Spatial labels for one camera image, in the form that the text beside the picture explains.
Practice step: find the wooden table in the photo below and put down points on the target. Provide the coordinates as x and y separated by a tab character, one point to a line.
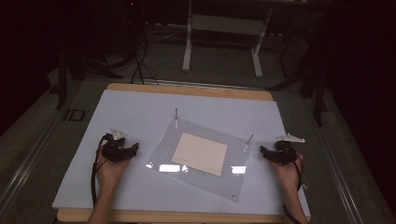
186	90

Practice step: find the person's left hand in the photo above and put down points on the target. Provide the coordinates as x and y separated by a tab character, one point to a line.
109	174

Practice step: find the photo card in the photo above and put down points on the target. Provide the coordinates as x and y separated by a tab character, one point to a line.
200	154

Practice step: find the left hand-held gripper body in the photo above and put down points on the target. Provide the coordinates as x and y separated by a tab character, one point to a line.
113	151

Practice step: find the black stand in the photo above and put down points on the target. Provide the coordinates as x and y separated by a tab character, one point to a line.
319	99
61	81

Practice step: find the metal rail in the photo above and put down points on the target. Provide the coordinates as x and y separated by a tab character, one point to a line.
339	168
21	174

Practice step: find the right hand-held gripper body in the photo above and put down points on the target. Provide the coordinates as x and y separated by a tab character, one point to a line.
285	154

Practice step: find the person's right hand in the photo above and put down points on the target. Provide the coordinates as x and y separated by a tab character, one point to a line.
289	175

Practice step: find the clear acrylic photo frame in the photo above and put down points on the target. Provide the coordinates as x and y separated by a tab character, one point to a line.
230	180

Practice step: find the white board sheet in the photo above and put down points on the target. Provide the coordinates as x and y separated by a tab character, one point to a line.
130	193

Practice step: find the white metal stand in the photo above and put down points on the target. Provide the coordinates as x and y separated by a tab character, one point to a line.
186	53

